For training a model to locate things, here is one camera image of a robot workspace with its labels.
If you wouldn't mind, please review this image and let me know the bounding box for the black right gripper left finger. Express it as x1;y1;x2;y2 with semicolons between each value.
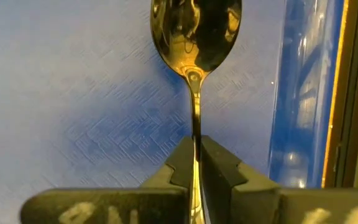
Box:
19;136;196;224

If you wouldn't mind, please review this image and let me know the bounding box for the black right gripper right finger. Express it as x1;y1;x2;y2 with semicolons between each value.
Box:
201;135;358;224

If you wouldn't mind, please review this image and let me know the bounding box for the gold metal spoon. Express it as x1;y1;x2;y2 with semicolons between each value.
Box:
150;0;242;224

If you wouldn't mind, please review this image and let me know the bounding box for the blue plastic tray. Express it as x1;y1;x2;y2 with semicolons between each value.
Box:
0;0;345;224

